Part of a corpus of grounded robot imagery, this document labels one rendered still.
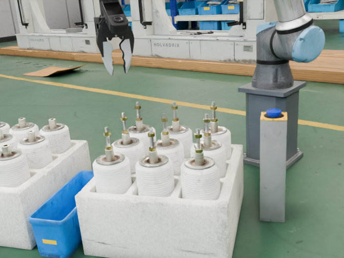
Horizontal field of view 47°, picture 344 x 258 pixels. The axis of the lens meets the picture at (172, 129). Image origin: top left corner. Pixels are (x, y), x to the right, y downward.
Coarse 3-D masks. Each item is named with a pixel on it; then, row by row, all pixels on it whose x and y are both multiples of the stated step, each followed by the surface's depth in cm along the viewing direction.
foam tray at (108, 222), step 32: (96, 192) 102; (128, 192) 101; (224, 192) 97; (96, 224) 102; (128, 224) 100; (160, 224) 97; (192, 224) 95; (224, 224) 93; (128, 256) 103; (160, 256) 101; (192, 256) 98; (224, 256) 96
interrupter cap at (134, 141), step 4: (116, 140) 116; (120, 140) 116; (132, 140) 116; (136, 140) 115; (116, 144) 113; (120, 144) 113; (124, 144) 113; (128, 144) 113; (132, 144) 112; (136, 144) 112
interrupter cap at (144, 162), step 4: (144, 156) 103; (148, 156) 103; (160, 156) 103; (164, 156) 102; (140, 160) 101; (144, 160) 101; (148, 160) 102; (160, 160) 101; (164, 160) 100; (140, 164) 99; (144, 164) 99; (148, 164) 98; (152, 164) 98; (156, 164) 98; (160, 164) 98; (164, 164) 98
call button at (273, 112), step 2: (268, 110) 108; (270, 110) 108; (272, 110) 108; (274, 110) 108; (276, 110) 108; (278, 110) 108; (280, 110) 108; (266, 112) 108; (268, 112) 107; (270, 112) 107; (272, 112) 107; (274, 112) 106; (276, 112) 106; (278, 112) 107; (280, 112) 107; (268, 114) 107; (270, 114) 107; (272, 114) 107; (274, 114) 106; (276, 114) 106; (278, 114) 107; (270, 116) 108; (272, 116) 107; (274, 116) 107; (276, 116) 107
